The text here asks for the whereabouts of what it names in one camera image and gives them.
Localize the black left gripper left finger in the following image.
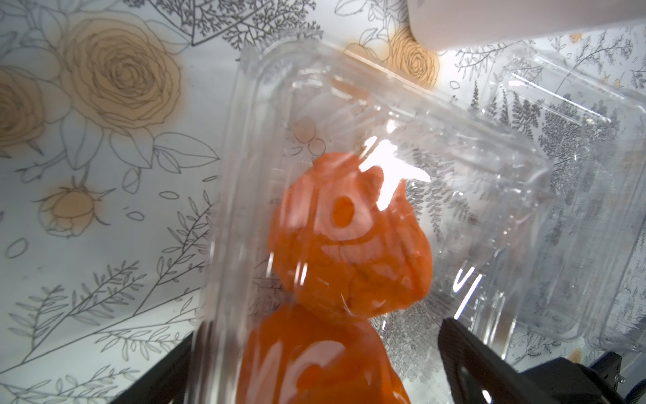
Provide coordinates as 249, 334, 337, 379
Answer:
111, 333, 193, 404

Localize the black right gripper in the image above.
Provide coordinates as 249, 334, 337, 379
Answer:
522, 352, 645, 403

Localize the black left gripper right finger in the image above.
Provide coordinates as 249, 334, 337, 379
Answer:
438, 318, 555, 403

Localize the orange fruit two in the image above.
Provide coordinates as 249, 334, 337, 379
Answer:
236, 304, 410, 403

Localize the orange fruit one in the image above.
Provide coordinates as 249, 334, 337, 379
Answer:
267, 153, 432, 323

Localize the floral patterned table cloth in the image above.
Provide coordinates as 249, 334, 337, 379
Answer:
0, 0, 646, 404

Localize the white plastic perforated basket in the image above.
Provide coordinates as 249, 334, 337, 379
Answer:
407, 0, 645, 51

